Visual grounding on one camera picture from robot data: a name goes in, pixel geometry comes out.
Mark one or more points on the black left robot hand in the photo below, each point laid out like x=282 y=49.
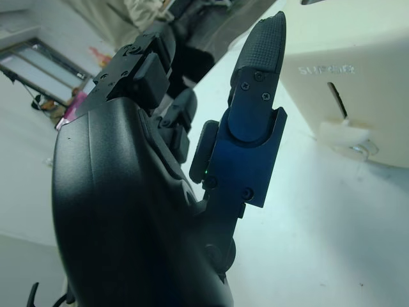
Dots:
x=128 y=208

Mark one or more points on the pink box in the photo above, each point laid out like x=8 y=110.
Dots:
x=75 y=108

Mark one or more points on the person in cream jacket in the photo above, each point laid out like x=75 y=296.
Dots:
x=191 y=60

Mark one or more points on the cream white toaster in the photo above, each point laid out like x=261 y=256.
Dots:
x=358 y=38

